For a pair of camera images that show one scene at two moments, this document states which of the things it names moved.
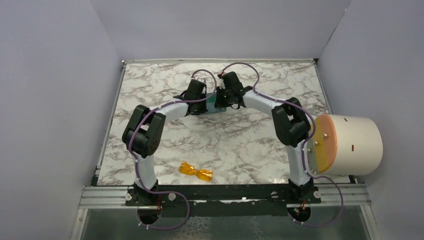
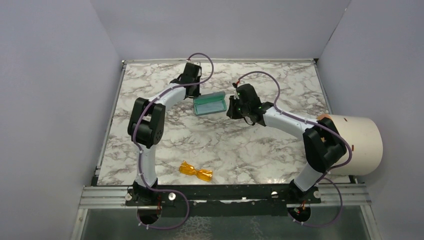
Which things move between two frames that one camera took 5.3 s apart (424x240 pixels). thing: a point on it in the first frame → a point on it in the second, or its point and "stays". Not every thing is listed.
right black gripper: (218, 103) → (231, 113)
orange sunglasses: (202, 174) stays
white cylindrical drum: (344, 146) stays
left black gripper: (202, 109) → (196, 93)
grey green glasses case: (210, 102) stays
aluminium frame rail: (332, 195) stays
